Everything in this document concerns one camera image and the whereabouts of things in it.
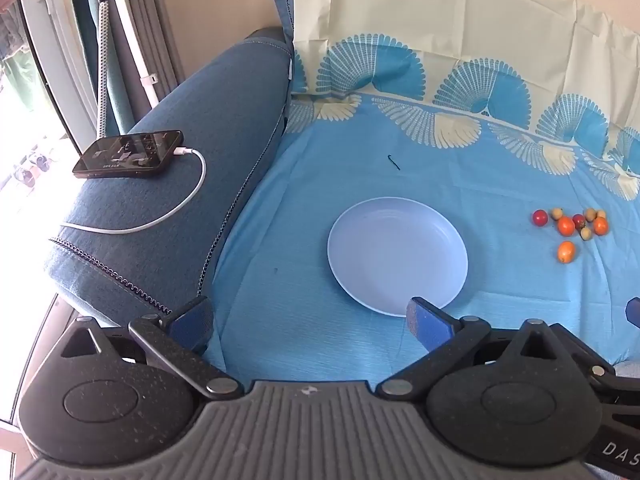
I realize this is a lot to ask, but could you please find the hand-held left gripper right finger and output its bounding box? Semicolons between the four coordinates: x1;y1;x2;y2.
375;297;570;402

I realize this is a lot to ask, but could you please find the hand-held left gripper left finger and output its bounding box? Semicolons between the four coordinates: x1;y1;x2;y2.
47;296;244;402

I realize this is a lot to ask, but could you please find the light blue plate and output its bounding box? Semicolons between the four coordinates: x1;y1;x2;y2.
327;196;469;317

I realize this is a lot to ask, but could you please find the blue printed bedsheet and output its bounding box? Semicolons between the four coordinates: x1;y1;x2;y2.
202;0;640;391

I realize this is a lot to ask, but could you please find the black smartphone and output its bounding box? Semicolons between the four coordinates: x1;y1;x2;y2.
72;130;185;180

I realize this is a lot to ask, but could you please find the blue sofa armrest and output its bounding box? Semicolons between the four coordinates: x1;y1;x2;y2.
47;27;295;332

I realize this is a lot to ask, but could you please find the green curtain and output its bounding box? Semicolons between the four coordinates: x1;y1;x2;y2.
69;0;132;137

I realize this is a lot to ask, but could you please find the green hanging cloth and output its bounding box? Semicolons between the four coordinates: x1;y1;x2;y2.
0;42;32;113

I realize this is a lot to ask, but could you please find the grey curtain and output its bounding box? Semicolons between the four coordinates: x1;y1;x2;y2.
106;0;187;111

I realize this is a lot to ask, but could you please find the blue cushion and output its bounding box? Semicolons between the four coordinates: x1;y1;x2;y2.
261;0;297;47

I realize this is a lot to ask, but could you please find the white charging cable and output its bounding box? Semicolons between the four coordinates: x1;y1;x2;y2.
60;146;207;235

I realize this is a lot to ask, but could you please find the dotted white strap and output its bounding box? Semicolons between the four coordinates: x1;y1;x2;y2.
96;0;112;139

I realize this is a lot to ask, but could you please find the white window frame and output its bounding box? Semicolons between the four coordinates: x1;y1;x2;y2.
14;0;103;153

